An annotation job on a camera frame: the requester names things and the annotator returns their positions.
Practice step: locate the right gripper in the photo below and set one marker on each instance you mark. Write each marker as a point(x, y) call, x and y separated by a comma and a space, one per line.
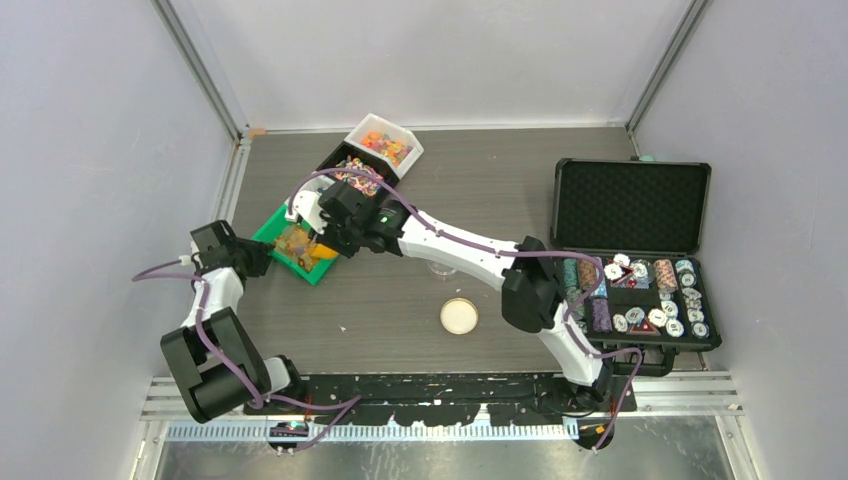
point(323, 236)

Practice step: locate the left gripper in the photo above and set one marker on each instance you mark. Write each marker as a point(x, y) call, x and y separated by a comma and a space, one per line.
point(259, 252)

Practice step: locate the yellow plastic scoop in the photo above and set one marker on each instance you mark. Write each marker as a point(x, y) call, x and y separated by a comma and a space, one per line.
point(322, 252)

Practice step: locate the green candy bin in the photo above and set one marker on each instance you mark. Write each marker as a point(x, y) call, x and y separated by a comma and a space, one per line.
point(272, 229)

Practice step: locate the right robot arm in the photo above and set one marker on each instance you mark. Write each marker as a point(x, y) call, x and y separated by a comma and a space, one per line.
point(528, 277)

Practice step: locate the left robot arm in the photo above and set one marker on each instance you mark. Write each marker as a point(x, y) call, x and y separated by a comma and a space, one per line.
point(214, 363)

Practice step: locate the white lollipop bin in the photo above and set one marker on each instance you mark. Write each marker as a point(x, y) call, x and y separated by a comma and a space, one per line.
point(317, 184)

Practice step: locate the black swirl lollipop bin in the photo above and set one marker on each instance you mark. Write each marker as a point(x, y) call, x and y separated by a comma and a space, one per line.
point(347, 156)

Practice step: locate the white gummy candy bin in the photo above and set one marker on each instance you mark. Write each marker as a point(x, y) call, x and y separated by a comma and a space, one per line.
point(396, 146)

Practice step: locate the clear plastic jar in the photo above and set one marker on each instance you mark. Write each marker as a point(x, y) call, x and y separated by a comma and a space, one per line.
point(441, 271)

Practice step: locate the black poker chip case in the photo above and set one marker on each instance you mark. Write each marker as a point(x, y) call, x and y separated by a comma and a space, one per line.
point(643, 221)

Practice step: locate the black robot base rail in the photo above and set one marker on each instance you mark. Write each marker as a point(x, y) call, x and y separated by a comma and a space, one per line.
point(510, 399)

